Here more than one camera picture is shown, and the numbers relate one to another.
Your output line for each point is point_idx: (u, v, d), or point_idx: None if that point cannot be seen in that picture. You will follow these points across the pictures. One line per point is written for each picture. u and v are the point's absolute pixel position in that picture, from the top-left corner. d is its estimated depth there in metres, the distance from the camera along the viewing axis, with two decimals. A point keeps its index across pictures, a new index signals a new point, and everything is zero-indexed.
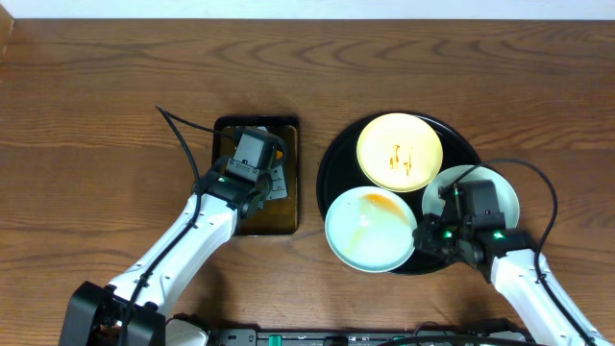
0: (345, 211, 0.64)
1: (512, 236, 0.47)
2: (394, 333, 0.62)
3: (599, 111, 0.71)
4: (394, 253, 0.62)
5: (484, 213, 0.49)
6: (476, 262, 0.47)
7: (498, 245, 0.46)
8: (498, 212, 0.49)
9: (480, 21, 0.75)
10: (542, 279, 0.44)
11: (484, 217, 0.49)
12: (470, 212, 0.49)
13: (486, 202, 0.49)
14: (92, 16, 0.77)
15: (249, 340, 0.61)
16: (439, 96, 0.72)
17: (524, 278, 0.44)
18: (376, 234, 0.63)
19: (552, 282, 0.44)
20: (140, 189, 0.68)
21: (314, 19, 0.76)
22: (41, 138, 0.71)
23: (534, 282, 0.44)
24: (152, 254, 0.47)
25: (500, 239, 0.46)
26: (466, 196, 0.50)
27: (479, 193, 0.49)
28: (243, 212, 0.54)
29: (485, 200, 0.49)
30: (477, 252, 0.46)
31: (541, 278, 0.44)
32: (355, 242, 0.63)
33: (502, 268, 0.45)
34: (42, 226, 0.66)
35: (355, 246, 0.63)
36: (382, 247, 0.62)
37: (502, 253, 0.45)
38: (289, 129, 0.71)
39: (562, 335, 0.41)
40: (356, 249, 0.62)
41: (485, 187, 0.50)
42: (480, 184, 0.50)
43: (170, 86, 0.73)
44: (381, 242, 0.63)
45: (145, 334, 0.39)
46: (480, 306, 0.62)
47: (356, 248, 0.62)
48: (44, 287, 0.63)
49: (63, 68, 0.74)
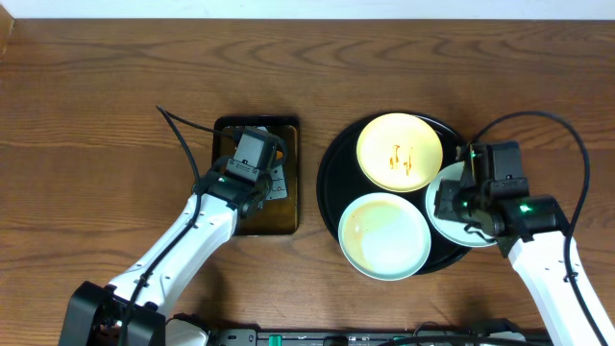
0: (353, 224, 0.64)
1: (540, 210, 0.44)
2: (394, 333, 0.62)
3: (600, 111, 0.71)
4: (407, 261, 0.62)
5: (505, 180, 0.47)
6: (496, 234, 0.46)
7: (523, 223, 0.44)
8: (519, 179, 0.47)
9: (480, 21, 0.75)
10: (572, 277, 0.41)
11: (504, 184, 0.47)
12: (489, 177, 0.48)
13: (507, 167, 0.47)
14: (92, 16, 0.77)
15: (249, 340, 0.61)
16: (439, 95, 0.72)
17: (552, 272, 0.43)
18: (388, 242, 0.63)
19: (581, 282, 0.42)
20: (140, 189, 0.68)
21: (314, 19, 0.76)
22: (41, 138, 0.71)
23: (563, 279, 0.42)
24: (153, 254, 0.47)
25: (526, 213, 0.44)
26: (486, 160, 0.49)
27: (501, 157, 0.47)
28: (243, 212, 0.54)
29: (506, 163, 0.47)
30: (496, 225, 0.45)
31: (571, 275, 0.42)
32: (369, 252, 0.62)
33: (527, 252, 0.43)
34: (43, 226, 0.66)
35: (370, 257, 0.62)
36: (394, 256, 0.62)
37: (528, 234, 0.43)
38: (289, 129, 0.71)
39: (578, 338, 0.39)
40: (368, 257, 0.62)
41: (507, 151, 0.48)
42: (502, 145, 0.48)
43: (170, 86, 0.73)
44: (396, 249, 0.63)
45: (145, 334, 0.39)
46: (480, 306, 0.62)
47: (371, 258, 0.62)
48: (44, 286, 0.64)
49: (64, 68, 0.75)
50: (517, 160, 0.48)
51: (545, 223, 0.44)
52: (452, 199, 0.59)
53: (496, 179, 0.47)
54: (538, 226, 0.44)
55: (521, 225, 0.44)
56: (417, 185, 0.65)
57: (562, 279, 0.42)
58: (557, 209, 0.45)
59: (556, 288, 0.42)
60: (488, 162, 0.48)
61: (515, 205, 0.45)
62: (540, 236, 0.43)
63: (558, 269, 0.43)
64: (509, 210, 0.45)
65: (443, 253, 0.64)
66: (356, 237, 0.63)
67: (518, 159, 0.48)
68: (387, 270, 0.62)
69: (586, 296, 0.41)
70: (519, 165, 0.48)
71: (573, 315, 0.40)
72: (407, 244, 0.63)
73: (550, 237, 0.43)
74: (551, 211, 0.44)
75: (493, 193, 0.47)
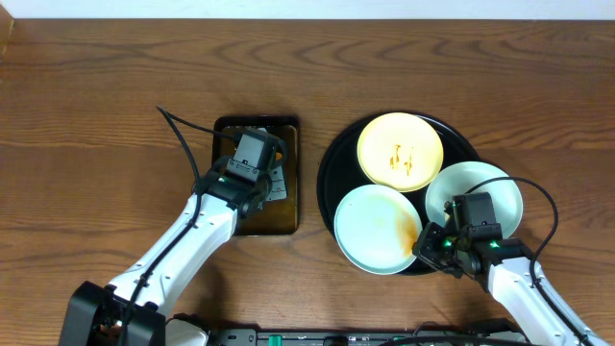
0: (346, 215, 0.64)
1: (508, 246, 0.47)
2: (394, 333, 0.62)
3: (600, 111, 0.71)
4: (385, 259, 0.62)
5: (481, 224, 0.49)
6: (474, 272, 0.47)
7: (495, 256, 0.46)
8: (493, 224, 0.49)
9: (480, 21, 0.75)
10: (536, 283, 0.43)
11: (481, 228, 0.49)
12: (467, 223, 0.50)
13: (483, 213, 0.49)
14: (92, 16, 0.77)
15: (249, 340, 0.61)
16: (440, 95, 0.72)
17: (519, 283, 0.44)
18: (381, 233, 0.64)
19: (547, 286, 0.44)
20: (140, 189, 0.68)
21: (314, 19, 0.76)
22: (41, 138, 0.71)
23: (529, 286, 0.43)
24: (153, 253, 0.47)
25: (497, 249, 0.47)
26: (464, 208, 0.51)
27: (476, 205, 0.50)
28: (243, 212, 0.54)
29: (482, 211, 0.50)
30: (474, 263, 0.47)
31: (536, 282, 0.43)
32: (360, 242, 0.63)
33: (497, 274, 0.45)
34: (43, 226, 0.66)
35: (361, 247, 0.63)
36: (377, 249, 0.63)
37: (498, 259, 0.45)
38: (289, 129, 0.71)
39: (556, 334, 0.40)
40: (353, 241, 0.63)
41: (484, 198, 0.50)
42: (478, 194, 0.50)
43: (170, 86, 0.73)
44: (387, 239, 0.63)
45: (145, 334, 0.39)
46: (480, 306, 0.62)
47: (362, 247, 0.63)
48: (44, 286, 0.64)
49: (63, 68, 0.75)
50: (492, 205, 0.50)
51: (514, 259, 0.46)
52: (433, 241, 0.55)
53: (474, 223, 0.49)
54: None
55: (492, 255, 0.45)
56: (417, 185, 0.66)
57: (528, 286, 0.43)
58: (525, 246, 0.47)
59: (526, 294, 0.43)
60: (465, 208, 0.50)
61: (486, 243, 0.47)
62: (508, 262, 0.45)
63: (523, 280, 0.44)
64: (482, 249, 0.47)
65: None
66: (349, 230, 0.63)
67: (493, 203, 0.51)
68: (364, 259, 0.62)
69: (555, 299, 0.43)
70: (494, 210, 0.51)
71: (544, 313, 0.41)
72: (392, 245, 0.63)
73: (514, 259, 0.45)
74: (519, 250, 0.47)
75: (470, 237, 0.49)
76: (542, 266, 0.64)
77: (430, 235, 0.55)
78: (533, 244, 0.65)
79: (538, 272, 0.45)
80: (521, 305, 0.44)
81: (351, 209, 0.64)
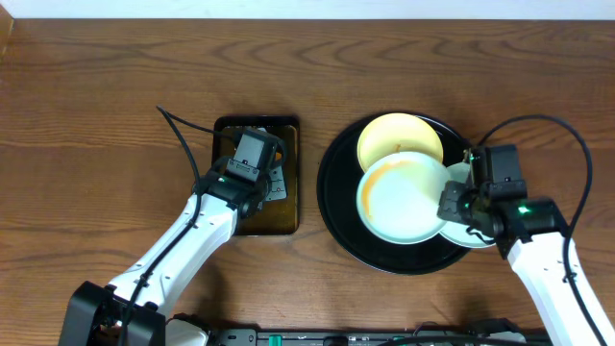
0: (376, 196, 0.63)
1: (539, 210, 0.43)
2: (393, 333, 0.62)
3: (600, 111, 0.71)
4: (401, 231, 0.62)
5: (504, 181, 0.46)
6: (494, 235, 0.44)
7: (521, 225, 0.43)
8: (518, 181, 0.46)
9: (480, 21, 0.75)
10: (571, 277, 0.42)
11: (504, 185, 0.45)
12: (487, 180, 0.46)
13: (506, 168, 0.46)
14: (92, 16, 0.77)
15: (249, 340, 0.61)
16: (440, 95, 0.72)
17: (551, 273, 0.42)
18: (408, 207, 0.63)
19: (579, 282, 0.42)
20: (140, 189, 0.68)
21: (314, 19, 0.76)
22: (41, 138, 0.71)
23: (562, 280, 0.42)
24: (153, 253, 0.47)
25: (526, 214, 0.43)
26: (485, 161, 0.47)
27: (500, 159, 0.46)
28: (243, 212, 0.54)
29: (504, 164, 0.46)
30: (495, 225, 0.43)
31: (570, 277, 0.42)
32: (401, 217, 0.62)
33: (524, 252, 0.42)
34: (43, 226, 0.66)
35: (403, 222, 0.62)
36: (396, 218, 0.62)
37: (527, 235, 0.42)
38: (289, 129, 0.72)
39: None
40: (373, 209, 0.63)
41: (507, 153, 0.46)
42: (501, 146, 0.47)
43: (170, 86, 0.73)
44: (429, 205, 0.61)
45: (145, 334, 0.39)
46: (480, 306, 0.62)
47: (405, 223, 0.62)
48: (44, 286, 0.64)
49: (63, 68, 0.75)
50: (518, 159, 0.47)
51: (544, 225, 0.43)
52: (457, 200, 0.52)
53: (495, 180, 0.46)
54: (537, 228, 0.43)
55: (520, 226, 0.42)
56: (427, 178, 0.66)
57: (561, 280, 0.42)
58: (556, 210, 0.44)
59: (555, 288, 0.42)
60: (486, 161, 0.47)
61: (514, 205, 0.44)
62: (539, 238, 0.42)
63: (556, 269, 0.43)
64: (508, 212, 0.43)
65: (444, 253, 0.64)
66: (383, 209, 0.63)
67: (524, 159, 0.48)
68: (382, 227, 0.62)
69: (586, 298, 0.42)
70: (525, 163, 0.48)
71: (573, 315, 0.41)
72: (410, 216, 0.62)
73: (550, 238, 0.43)
74: (550, 211, 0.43)
75: (493, 196, 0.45)
76: None
77: (450, 196, 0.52)
78: None
79: (573, 260, 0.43)
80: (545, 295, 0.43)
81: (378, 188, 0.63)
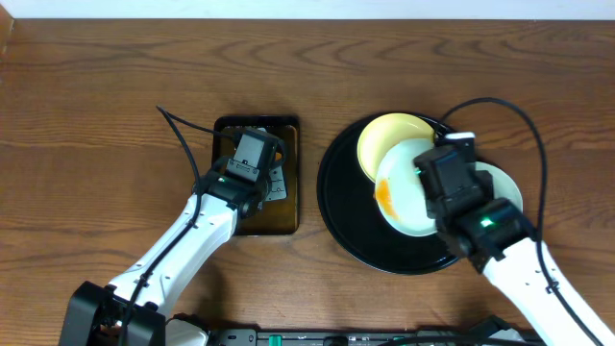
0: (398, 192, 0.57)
1: (503, 218, 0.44)
2: (394, 333, 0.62)
3: (600, 111, 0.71)
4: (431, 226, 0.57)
5: (456, 191, 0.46)
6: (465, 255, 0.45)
7: (489, 241, 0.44)
8: (470, 186, 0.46)
9: (480, 21, 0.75)
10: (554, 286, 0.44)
11: (456, 198, 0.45)
12: (440, 193, 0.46)
13: (455, 179, 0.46)
14: (92, 16, 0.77)
15: (249, 340, 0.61)
16: (439, 96, 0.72)
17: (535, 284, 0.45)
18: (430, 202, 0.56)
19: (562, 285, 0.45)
20: (140, 189, 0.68)
21: (314, 19, 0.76)
22: (41, 138, 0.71)
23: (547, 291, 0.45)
24: (153, 253, 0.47)
25: (490, 229, 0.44)
26: (431, 175, 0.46)
27: (445, 171, 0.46)
28: (243, 212, 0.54)
29: (453, 176, 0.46)
30: (463, 246, 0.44)
31: (553, 286, 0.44)
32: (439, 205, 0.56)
33: (502, 266, 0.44)
34: (42, 226, 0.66)
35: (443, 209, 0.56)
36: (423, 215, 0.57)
37: (500, 252, 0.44)
38: (289, 129, 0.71)
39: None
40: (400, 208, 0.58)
41: (450, 161, 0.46)
42: (444, 156, 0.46)
43: (170, 86, 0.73)
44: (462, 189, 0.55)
45: (145, 334, 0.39)
46: (479, 306, 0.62)
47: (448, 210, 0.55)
48: (44, 286, 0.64)
49: (63, 68, 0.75)
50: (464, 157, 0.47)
51: (510, 233, 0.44)
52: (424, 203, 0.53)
53: (449, 193, 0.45)
54: (504, 235, 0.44)
55: (489, 243, 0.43)
56: None
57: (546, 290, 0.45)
58: (519, 213, 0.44)
59: (542, 299, 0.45)
60: (433, 175, 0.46)
61: (476, 219, 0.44)
62: (511, 252, 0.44)
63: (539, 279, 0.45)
64: (474, 233, 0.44)
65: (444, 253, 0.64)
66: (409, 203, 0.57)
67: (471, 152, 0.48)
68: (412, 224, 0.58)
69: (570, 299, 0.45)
70: (472, 156, 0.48)
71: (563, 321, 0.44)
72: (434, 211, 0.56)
73: (524, 249, 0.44)
74: (513, 217, 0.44)
75: (451, 211, 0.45)
76: None
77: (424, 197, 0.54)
78: None
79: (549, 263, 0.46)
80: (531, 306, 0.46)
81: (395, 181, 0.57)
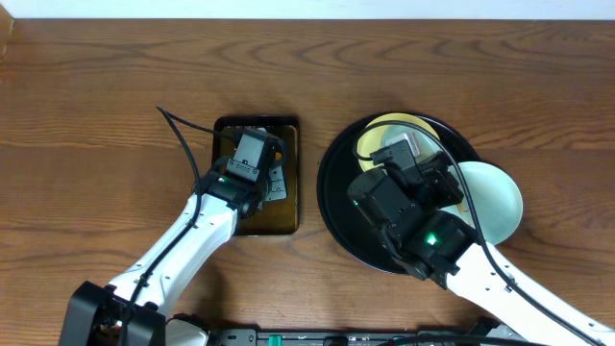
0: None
1: (444, 234, 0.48)
2: (394, 333, 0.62)
3: (600, 111, 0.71)
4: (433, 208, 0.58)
5: (398, 216, 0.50)
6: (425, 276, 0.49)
7: (439, 257, 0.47)
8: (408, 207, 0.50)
9: (481, 21, 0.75)
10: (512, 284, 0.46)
11: (399, 223, 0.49)
12: (383, 221, 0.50)
13: (394, 204, 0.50)
14: (93, 17, 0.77)
15: (249, 340, 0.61)
16: (440, 96, 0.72)
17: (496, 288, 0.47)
18: None
19: (521, 280, 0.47)
20: (140, 189, 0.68)
21: (314, 19, 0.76)
22: (41, 138, 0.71)
23: (507, 289, 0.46)
24: (153, 253, 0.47)
25: (436, 245, 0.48)
26: (372, 206, 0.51)
27: (382, 200, 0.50)
28: (243, 212, 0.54)
29: (390, 203, 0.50)
30: (418, 268, 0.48)
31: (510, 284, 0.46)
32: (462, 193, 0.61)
33: (458, 278, 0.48)
34: (42, 226, 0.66)
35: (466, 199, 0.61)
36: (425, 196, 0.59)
37: (453, 265, 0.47)
38: (289, 129, 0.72)
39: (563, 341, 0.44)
40: None
41: (384, 189, 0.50)
42: (378, 186, 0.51)
43: (170, 86, 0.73)
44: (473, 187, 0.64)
45: (145, 334, 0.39)
46: (480, 306, 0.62)
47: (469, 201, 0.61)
48: (44, 286, 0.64)
49: (63, 68, 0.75)
50: (399, 166, 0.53)
51: (458, 243, 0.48)
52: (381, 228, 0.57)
53: (391, 219, 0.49)
54: (453, 248, 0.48)
55: (440, 259, 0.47)
56: None
57: (505, 288, 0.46)
58: (458, 222, 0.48)
59: (506, 299, 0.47)
60: (373, 205, 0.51)
61: (421, 240, 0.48)
62: (463, 260, 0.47)
63: (497, 282, 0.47)
64: (423, 253, 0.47)
65: None
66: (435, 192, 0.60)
67: (405, 156, 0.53)
68: None
69: (532, 291, 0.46)
70: (407, 159, 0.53)
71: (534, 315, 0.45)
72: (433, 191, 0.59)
73: (470, 255, 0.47)
74: (455, 228, 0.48)
75: (399, 236, 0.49)
76: (542, 267, 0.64)
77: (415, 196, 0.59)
78: (535, 243, 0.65)
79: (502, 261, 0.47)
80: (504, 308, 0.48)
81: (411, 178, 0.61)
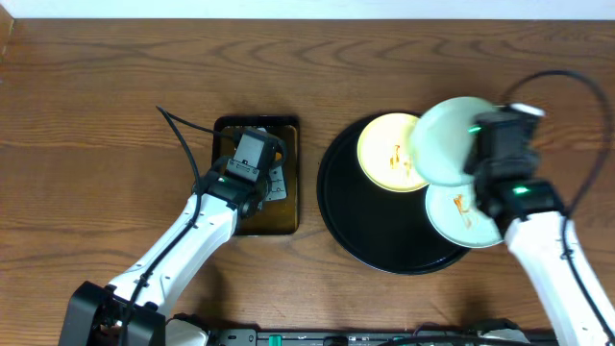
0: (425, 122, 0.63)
1: (537, 191, 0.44)
2: (393, 333, 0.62)
3: (600, 111, 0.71)
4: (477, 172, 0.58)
5: (506, 159, 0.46)
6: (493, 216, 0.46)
7: (519, 205, 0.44)
8: (522, 158, 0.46)
9: (481, 21, 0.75)
10: (568, 256, 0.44)
11: (504, 163, 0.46)
12: (488, 155, 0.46)
13: (509, 145, 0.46)
14: (92, 16, 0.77)
15: (249, 340, 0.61)
16: (440, 96, 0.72)
17: (549, 252, 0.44)
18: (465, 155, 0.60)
19: (578, 259, 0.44)
20: (140, 189, 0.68)
21: (314, 19, 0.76)
22: (40, 138, 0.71)
23: (559, 258, 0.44)
24: (154, 253, 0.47)
25: (523, 194, 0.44)
26: (486, 136, 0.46)
27: (504, 135, 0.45)
28: (243, 212, 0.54)
29: (508, 141, 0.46)
30: (493, 204, 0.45)
31: (567, 255, 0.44)
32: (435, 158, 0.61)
33: (526, 228, 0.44)
34: (42, 226, 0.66)
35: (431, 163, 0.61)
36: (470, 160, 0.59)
37: (525, 214, 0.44)
38: (289, 129, 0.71)
39: (582, 328, 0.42)
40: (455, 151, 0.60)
41: (509, 128, 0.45)
42: (505, 121, 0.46)
43: (170, 86, 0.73)
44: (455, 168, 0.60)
45: (145, 334, 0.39)
46: (479, 306, 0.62)
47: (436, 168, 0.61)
48: (43, 286, 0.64)
49: (63, 68, 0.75)
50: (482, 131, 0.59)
51: (543, 207, 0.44)
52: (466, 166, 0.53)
53: (497, 156, 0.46)
54: (536, 209, 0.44)
55: (517, 206, 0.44)
56: (418, 185, 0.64)
57: (559, 258, 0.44)
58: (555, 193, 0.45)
59: (554, 266, 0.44)
60: (490, 136, 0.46)
61: (512, 184, 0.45)
62: (537, 217, 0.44)
63: (555, 247, 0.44)
64: (505, 192, 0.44)
65: (443, 252, 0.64)
66: (430, 137, 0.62)
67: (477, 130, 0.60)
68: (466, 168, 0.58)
69: (582, 275, 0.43)
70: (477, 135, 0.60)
71: (572, 292, 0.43)
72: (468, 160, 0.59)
73: (546, 217, 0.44)
74: (547, 194, 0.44)
75: (492, 173, 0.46)
76: None
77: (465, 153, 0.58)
78: None
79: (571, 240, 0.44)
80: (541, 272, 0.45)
81: (434, 115, 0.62)
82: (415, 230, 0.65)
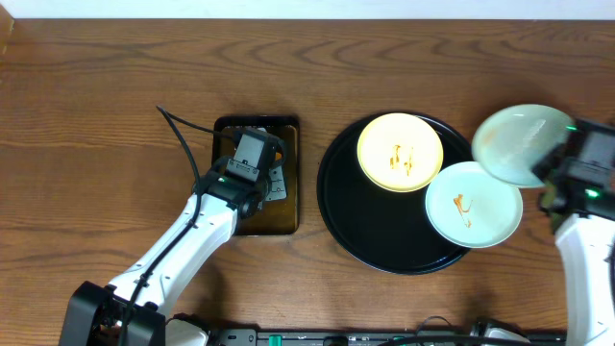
0: (512, 115, 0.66)
1: (608, 198, 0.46)
2: (393, 333, 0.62)
3: (601, 111, 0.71)
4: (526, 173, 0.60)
5: (591, 162, 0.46)
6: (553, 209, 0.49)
7: (584, 204, 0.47)
8: (604, 167, 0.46)
9: (481, 21, 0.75)
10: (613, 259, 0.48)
11: (587, 166, 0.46)
12: (575, 156, 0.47)
13: (602, 150, 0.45)
14: (93, 16, 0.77)
15: (249, 340, 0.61)
16: (440, 96, 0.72)
17: (600, 255, 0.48)
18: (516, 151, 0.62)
19: None
20: (140, 189, 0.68)
21: (315, 19, 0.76)
22: (41, 138, 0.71)
23: (603, 259, 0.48)
24: (154, 253, 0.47)
25: (593, 197, 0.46)
26: (582, 136, 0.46)
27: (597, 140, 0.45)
28: (243, 212, 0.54)
29: (601, 147, 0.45)
30: (557, 198, 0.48)
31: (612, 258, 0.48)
32: (497, 145, 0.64)
33: (584, 226, 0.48)
34: (42, 226, 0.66)
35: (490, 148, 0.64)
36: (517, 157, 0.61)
37: (585, 212, 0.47)
38: (289, 129, 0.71)
39: (600, 322, 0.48)
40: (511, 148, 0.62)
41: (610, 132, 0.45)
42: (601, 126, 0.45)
43: (171, 86, 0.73)
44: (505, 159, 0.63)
45: (145, 334, 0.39)
46: (479, 307, 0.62)
47: (493, 155, 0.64)
48: (43, 286, 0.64)
49: (63, 68, 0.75)
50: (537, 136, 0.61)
51: (602, 211, 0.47)
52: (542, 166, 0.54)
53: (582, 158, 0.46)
54: (599, 212, 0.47)
55: (580, 204, 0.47)
56: (418, 185, 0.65)
57: (602, 259, 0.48)
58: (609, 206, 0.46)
59: (596, 267, 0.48)
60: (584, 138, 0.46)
61: (586, 186, 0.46)
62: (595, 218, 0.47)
63: (600, 251, 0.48)
64: (575, 190, 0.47)
65: (444, 252, 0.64)
66: (504, 129, 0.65)
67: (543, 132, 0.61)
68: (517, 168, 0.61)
69: None
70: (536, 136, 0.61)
71: (600, 293, 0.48)
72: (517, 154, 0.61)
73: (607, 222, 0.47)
74: (596, 202, 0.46)
75: (566, 172, 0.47)
76: (542, 267, 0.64)
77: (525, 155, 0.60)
78: (534, 243, 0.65)
79: None
80: (578, 266, 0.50)
81: (523, 113, 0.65)
82: (416, 231, 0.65)
